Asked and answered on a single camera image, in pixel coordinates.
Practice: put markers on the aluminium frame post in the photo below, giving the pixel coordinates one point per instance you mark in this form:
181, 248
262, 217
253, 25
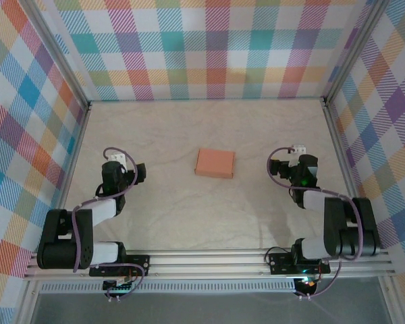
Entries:
59, 60
354, 50

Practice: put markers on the orange paper box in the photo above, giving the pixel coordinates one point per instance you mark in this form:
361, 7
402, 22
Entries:
214, 162

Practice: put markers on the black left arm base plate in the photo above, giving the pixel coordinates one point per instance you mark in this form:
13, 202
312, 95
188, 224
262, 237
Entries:
141, 265

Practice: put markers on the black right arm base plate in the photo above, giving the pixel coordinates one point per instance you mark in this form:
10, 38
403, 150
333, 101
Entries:
280, 265

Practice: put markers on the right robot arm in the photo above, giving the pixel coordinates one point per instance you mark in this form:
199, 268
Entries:
337, 229

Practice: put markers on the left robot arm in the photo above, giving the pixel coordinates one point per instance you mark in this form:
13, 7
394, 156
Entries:
101, 207

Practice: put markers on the aluminium frame leg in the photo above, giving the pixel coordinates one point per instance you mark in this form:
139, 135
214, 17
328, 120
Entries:
25, 303
391, 300

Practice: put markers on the aluminium cross rail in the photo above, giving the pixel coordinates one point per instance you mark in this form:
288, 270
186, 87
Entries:
206, 265

